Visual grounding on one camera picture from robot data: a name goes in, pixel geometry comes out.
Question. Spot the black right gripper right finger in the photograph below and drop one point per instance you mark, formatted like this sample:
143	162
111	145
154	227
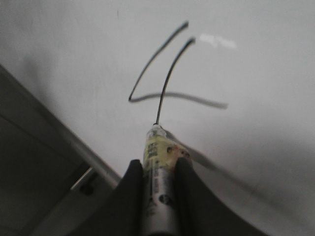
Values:
201	213

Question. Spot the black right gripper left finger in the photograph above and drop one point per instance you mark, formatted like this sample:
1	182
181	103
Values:
120	215

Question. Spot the white black whiteboard marker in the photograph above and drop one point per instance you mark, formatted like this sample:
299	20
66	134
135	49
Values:
159	210

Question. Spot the grey aluminium whiteboard tray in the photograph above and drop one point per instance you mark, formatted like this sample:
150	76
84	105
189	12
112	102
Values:
20	108

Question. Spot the white glossy whiteboard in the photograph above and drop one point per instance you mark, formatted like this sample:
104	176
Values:
242	96

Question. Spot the grey metal stand leg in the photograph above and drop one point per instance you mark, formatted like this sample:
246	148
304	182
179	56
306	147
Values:
84	183

